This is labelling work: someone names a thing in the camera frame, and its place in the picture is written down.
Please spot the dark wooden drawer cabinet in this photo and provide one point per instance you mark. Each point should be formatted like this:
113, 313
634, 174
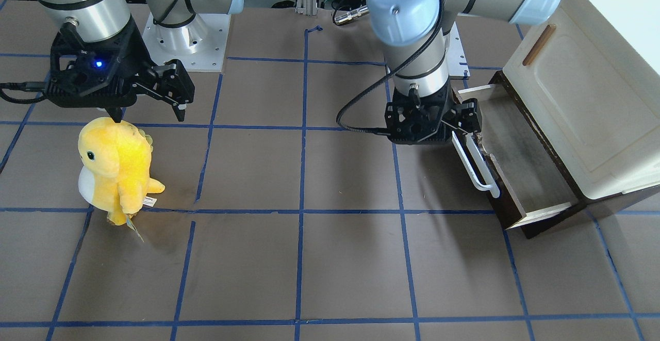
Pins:
601, 134

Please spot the white metal drawer handle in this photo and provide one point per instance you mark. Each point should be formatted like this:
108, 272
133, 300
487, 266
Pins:
475, 165

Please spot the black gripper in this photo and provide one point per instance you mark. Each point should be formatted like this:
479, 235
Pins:
467, 117

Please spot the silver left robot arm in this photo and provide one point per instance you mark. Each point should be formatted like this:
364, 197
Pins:
415, 36

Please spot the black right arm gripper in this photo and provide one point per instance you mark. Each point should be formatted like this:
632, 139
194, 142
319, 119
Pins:
135, 52

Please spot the cream plastic storage box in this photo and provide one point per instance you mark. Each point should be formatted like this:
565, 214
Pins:
619, 34

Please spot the yellow plush penguin toy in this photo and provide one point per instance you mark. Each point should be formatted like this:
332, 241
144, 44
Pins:
116, 173

